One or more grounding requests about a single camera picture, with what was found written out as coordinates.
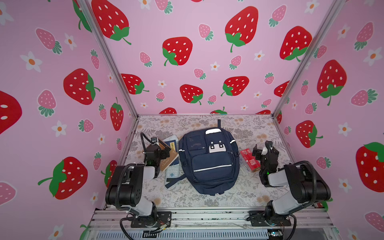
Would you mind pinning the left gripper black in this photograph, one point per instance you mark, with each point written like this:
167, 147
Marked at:
162, 153

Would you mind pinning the brown Scroll Marked book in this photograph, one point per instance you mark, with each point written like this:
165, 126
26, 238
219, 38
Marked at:
170, 154

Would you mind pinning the navy blue student backpack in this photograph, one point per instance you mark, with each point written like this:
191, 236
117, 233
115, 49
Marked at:
210, 160

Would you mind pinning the blue book yellow label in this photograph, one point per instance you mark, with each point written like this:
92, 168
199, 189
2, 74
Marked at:
173, 142

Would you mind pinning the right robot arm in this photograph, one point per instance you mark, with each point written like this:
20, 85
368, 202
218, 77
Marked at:
306, 186

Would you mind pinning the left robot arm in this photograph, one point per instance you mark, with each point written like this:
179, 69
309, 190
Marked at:
125, 189

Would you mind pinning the red box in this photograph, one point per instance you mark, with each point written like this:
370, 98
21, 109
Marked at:
250, 161

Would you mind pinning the floral table cloth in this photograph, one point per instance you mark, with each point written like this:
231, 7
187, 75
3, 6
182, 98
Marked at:
248, 131

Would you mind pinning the light blue calculator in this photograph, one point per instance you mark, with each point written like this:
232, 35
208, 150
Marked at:
173, 171

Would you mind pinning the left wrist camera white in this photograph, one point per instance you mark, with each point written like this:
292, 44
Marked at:
155, 140

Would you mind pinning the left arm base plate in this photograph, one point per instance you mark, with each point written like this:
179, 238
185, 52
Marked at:
155, 220

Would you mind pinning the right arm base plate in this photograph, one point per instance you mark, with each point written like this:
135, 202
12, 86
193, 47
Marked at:
263, 219

